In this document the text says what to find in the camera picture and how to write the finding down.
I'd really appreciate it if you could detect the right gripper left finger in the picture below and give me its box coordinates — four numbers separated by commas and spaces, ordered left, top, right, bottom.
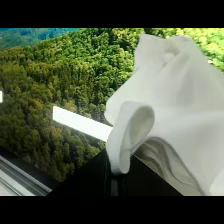
49, 149, 114, 197

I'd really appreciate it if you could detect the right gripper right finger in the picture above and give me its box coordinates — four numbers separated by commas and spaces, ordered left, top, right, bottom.
117, 154, 183, 197

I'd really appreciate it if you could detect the white shirt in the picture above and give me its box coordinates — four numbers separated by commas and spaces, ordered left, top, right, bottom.
103, 33, 224, 197

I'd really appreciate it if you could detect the silver frame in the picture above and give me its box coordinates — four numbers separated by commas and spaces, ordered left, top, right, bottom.
0, 154, 53, 197

